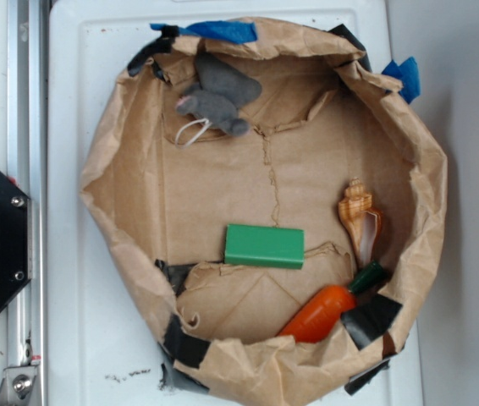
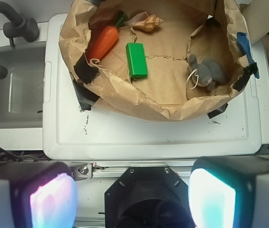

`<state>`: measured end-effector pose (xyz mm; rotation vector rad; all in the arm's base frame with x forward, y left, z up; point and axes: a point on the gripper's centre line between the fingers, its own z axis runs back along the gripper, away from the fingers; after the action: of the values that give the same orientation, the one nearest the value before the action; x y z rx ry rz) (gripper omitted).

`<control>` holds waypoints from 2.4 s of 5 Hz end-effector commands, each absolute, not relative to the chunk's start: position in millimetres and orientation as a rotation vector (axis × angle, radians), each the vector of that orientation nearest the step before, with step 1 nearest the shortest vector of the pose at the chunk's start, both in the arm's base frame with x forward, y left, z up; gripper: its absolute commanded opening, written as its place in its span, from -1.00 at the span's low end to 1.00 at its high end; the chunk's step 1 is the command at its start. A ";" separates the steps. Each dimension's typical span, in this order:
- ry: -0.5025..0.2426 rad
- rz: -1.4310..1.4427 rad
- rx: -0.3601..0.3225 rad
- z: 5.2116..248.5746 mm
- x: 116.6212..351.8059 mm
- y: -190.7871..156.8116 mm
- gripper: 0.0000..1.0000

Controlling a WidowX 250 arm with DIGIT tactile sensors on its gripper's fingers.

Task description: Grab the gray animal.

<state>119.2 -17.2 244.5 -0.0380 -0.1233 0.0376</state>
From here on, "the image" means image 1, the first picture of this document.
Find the blue tape right edge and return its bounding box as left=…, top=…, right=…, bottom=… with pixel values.
left=382, top=57, right=421, bottom=104

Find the blue tape edge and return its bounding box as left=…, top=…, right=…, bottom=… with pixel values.
left=150, top=20, right=258, bottom=44
left=382, top=57, right=421, bottom=104

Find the black tape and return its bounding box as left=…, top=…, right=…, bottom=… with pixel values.
left=162, top=315, right=211, bottom=369
left=340, top=294, right=403, bottom=350

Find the blue tape top edge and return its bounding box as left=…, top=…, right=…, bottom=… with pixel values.
left=150, top=20, right=258, bottom=44

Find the white plastic tray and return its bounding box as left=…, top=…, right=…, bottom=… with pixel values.
left=46, top=0, right=425, bottom=406

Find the brown paper bag container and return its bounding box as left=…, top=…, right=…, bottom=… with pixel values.
left=80, top=18, right=447, bottom=405

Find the tan seashell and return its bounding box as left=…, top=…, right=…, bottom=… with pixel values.
left=338, top=178, right=383, bottom=268

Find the black tape bottom right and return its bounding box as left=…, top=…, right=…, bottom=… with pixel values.
left=340, top=294, right=403, bottom=350

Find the black tape bottom left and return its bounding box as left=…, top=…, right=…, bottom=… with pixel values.
left=162, top=315, right=211, bottom=369

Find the green rectangular block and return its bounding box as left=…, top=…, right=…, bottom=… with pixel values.
left=224, top=224, right=305, bottom=270

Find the orange toy carrot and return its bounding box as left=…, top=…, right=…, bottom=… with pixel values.
left=278, top=261, right=386, bottom=343

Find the aluminum frame rail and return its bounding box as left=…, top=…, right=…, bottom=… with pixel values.
left=0, top=1, right=51, bottom=405

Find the gray plush mouse toy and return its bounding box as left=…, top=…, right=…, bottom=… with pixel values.
left=174, top=52, right=262, bottom=149

